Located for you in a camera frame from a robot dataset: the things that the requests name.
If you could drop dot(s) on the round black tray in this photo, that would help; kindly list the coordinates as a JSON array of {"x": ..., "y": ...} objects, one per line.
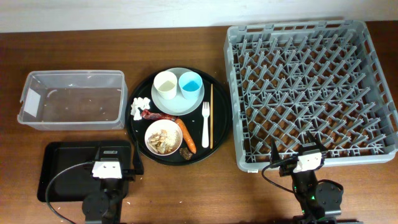
[{"x": 222, "y": 119}]

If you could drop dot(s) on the rice and food scraps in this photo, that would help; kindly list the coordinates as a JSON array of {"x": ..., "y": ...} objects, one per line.
[{"x": 164, "y": 141}]

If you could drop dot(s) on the grey dishwasher rack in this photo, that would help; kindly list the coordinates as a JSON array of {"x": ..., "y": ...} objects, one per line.
[{"x": 318, "y": 77}]

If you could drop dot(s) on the rectangular black tray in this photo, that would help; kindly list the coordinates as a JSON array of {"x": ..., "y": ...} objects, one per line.
[{"x": 75, "y": 184}]

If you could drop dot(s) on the clear plastic bin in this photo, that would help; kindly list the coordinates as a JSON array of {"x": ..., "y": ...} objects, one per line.
[{"x": 74, "y": 100}]

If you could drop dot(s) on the wooden chopstick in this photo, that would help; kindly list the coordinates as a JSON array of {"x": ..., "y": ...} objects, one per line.
[{"x": 211, "y": 117}]

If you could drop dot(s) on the white cup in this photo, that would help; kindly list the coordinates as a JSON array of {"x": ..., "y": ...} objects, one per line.
[{"x": 166, "y": 84}]

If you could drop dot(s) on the light blue cup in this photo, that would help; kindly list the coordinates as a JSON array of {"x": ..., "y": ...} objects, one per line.
[{"x": 190, "y": 84}]

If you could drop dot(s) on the white plastic fork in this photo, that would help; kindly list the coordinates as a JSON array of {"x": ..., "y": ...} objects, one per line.
[{"x": 205, "y": 133}]

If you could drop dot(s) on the red snack wrapper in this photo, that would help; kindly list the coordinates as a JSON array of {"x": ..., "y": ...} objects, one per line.
[{"x": 146, "y": 114}]

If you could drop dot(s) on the grey plate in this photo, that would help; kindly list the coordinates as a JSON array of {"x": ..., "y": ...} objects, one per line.
[{"x": 178, "y": 105}]

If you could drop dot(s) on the pink bowl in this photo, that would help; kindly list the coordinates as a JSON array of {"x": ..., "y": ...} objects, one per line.
[{"x": 162, "y": 124}]

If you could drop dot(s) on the white tissue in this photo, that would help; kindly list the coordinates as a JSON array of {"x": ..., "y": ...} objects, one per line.
[{"x": 138, "y": 106}]

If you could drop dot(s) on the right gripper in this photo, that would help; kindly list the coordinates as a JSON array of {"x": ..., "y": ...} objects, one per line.
[{"x": 323, "y": 150}]

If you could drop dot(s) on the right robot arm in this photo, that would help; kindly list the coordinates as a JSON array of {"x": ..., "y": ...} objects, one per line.
[{"x": 319, "y": 200}]

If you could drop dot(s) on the brown food lump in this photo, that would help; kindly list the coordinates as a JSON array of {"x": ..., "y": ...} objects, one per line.
[{"x": 185, "y": 153}]

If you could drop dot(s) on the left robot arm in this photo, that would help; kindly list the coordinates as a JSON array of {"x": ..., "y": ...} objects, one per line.
[{"x": 105, "y": 204}]

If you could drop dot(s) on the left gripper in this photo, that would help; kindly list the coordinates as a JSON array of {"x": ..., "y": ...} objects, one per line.
[{"x": 137, "y": 169}]

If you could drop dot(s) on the orange carrot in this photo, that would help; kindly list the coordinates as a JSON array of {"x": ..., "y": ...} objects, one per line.
[{"x": 186, "y": 136}]

